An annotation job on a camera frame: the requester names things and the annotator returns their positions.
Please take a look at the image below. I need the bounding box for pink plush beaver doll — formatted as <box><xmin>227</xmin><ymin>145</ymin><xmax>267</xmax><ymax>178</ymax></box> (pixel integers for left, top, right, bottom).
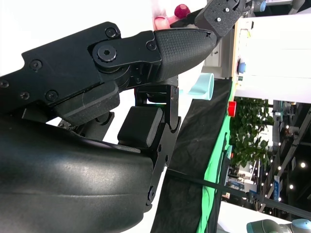
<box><xmin>150</xmin><ymin>0</ymin><xmax>191</xmax><ymax>30</ymax></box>

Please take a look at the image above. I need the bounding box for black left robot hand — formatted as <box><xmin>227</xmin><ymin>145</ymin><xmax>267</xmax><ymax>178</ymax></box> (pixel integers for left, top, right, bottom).
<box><xmin>169</xmin><ymin>6</ymin><xmax>207</xmax><ymax>29</ymax></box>

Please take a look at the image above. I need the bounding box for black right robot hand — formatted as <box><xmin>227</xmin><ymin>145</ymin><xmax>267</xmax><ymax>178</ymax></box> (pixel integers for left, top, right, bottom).
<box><xmin>0</xmin><ymin>21</ymin><xmax>217</xmax><ymax>233</ymax></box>

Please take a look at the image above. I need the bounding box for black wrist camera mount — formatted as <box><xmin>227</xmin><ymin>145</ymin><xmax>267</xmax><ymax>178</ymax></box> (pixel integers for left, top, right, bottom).
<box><xmin>194</xmin><ymin>0</ymin><xmax>251</xmax><ymax>37</ymax></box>

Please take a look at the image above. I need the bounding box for black backdrop cloth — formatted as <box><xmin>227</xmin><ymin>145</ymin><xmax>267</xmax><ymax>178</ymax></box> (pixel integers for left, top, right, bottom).
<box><xmin>150</xmin><ymin>79</ymin><xmax>234</xmax><ymax>233</ymax></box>

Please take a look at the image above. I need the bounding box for white booth cabinet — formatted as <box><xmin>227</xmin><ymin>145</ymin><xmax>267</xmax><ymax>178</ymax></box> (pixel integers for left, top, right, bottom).
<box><xmin>232</xmin><ymin>16</ymin><xmax>311</xmax><ymax>98</ymax></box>

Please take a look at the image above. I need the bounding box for green leafy plant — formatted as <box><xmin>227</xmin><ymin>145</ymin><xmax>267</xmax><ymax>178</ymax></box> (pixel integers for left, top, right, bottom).
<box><xmin>229</xmin><ymin>97</ymin><xmax>276</xmax><ymax>168</ymax></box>

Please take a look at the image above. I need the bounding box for green cloth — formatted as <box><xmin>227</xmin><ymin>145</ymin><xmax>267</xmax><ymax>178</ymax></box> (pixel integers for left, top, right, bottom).
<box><xmin>195</xmin><ymin>97</ymin><xmax>235</xmax><ymax>233</ymax></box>

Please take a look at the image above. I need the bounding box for black diagonal strap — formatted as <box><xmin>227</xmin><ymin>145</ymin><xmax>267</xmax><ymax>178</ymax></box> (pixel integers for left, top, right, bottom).
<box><xmin>166</xmin><ymin>168</ymin><xmax>311</xmax><ymax>219</ymax></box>

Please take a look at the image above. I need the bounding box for teal plastic mug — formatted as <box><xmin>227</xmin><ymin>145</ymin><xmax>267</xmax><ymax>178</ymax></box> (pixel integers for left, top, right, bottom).
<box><xmin>187</xmin><ymin>72</ymin><xmax>215</xmax><ymax>101</ymax></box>

